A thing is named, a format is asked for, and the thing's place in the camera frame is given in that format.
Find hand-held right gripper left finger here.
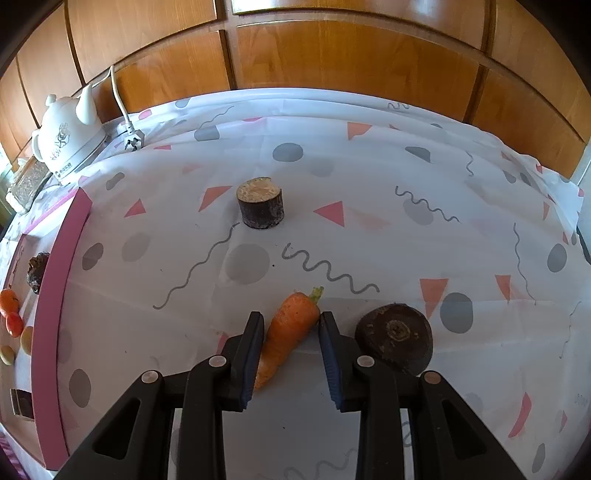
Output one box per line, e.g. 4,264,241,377
55,311,266,480

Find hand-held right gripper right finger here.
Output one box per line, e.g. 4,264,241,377
318,311,527,480

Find orange carrot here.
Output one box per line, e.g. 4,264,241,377
253,286,325,391

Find pink rimmed white tray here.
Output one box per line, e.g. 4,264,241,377
0,187,93,472

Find dark rectangular chunk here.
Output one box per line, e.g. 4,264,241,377
9,388,35,422

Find dark knobbly lump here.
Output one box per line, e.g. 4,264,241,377
26,252,51,295

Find small orange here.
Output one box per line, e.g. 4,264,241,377
0,289,20,318

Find large dark round root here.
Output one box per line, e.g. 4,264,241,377
355,302,434,376

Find dark cylinder root piece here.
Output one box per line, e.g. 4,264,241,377
236,176,286,230

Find white patterned tablecloth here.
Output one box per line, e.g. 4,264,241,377
0,88,587,480

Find glittery tissue box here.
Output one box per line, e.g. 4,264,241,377
7,157,51,213

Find white ceramic electric kettle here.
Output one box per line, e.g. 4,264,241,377
31,84,107,185

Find white power cable with plug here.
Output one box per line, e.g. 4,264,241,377
107,65,147,151

